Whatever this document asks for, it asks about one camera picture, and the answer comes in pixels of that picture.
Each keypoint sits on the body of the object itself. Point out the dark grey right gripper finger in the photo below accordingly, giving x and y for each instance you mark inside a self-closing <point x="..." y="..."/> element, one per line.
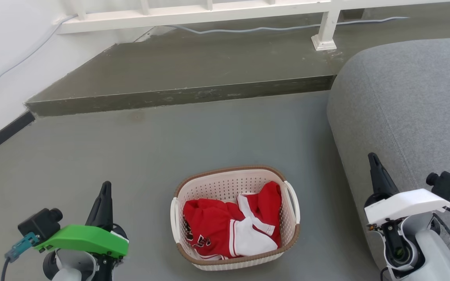
<point x="377" y="183"/>
<point x="390" y="187"/>

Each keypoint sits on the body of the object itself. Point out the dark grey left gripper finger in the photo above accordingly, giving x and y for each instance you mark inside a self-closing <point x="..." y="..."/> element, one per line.
<point x="93" y="216"/>
<point x="106" y="207"/>

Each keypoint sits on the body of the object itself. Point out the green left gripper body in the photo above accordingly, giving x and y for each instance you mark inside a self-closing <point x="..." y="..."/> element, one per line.
<point x="84" y="238"/>

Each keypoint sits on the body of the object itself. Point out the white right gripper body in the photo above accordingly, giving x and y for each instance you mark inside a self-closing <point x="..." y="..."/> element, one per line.
<point x="408" y="205"/>

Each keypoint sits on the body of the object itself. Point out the cream perforated laundry basket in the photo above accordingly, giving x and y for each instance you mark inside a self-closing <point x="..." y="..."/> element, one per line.
<point x="225" y="187"/>

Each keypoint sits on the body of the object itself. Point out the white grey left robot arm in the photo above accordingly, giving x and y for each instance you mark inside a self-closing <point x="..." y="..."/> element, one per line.
<point x="68" y="269"/>

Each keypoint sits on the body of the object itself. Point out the grey fabric sofa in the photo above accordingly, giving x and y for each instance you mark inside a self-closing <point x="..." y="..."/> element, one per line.
<point x="404" y="97"/>

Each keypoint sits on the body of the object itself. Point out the red and white jersey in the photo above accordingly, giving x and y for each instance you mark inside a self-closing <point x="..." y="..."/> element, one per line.
<point x="209" y="222"/>

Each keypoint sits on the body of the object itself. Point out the black baseboard strip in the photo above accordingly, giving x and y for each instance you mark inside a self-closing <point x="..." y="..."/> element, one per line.
<point x="2" y="134"/>

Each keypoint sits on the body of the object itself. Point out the raised concrete step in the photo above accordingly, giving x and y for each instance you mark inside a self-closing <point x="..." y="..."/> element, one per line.
<point x="190" y="62"/>

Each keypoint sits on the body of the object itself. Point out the white railing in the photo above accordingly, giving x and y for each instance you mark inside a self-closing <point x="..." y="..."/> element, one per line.
<point x="170" y="15"/>

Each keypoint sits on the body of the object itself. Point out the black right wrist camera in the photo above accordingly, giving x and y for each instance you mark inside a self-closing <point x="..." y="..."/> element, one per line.
<point x="447" y="185"/>

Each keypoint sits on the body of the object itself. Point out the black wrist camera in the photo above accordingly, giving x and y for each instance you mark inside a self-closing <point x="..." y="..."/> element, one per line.
<point x="39" y="224"/>
<point x="447" y="185"/>

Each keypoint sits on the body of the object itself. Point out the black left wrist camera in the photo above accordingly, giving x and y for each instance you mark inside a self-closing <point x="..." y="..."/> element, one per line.
<point x="39" y="224"/>

